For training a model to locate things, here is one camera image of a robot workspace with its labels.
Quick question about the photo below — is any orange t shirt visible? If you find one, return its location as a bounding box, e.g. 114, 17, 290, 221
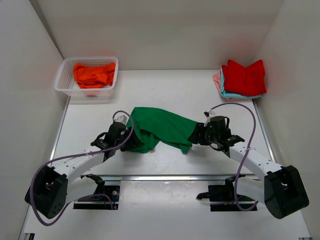
73, 62, 116, 89

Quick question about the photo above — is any red folded t shirt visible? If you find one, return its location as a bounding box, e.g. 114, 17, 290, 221
221, 59, 267, 96

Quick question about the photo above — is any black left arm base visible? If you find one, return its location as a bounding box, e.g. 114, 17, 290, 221
73, 174, 121, 211

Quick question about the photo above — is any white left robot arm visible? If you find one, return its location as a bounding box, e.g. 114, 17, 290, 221
24, 110, 140, 226

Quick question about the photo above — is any green t shirt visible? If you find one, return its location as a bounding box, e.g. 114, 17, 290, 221
127, 107, 197, 154

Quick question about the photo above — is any pink folded t shirt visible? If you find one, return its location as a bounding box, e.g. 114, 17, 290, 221
212, 72, 241, 101

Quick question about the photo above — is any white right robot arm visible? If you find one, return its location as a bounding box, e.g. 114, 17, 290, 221
189, 110, 310, 219

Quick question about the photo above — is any white plastic basket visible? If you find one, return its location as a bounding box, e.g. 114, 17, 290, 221
54, 56, 119, 98

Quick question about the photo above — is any aluminium table rail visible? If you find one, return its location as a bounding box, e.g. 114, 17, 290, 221
69, 174, 256, 182

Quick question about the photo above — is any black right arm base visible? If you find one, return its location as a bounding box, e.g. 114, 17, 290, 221
196, 175, 242, 213

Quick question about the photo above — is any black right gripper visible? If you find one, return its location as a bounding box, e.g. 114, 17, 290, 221
187, 123, 219, 146

